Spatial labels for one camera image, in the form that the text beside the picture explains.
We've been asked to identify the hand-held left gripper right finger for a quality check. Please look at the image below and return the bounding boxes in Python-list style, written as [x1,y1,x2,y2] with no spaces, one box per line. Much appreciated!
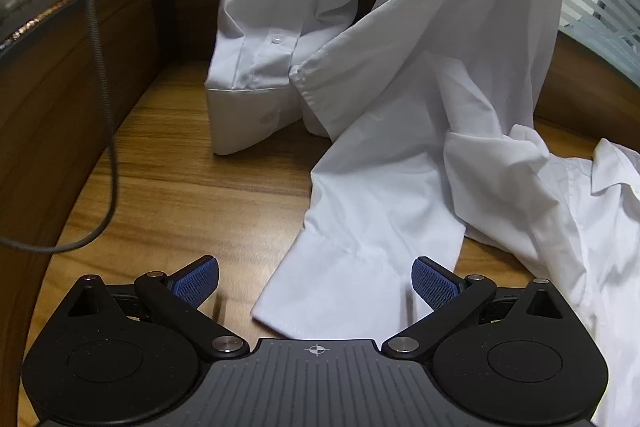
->
[381,257,581,360]

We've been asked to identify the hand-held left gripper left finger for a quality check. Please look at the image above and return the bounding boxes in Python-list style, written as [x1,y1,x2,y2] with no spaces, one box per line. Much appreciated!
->
[50,256,249,360]

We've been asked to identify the grey braided cable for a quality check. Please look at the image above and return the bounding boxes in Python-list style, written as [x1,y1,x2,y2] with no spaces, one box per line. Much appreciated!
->
[0,0,121,255]

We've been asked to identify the white dress shirt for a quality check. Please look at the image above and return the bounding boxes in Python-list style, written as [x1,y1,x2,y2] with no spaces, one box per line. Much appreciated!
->
[204,0,421,156]
[251,0,640,427]

